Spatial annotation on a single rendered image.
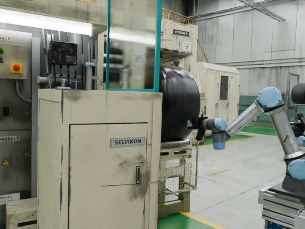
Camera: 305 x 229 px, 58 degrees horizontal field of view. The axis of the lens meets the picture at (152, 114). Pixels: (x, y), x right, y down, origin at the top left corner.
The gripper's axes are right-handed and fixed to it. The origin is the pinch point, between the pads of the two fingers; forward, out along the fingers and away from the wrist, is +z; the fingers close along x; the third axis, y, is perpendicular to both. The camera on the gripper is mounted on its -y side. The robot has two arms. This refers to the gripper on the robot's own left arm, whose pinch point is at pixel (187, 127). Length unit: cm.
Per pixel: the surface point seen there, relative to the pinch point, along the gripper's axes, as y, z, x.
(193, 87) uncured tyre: 29.1, -3.4, -3.9
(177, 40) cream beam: 76, 35, -19
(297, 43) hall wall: 328, 534, -1012
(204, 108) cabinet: 40, 391, -354
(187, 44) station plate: 73, 36, -30
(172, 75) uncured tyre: 37.1, 0.7, 11.4
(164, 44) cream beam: 71, 36, -6
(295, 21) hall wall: 426, 535, -1009
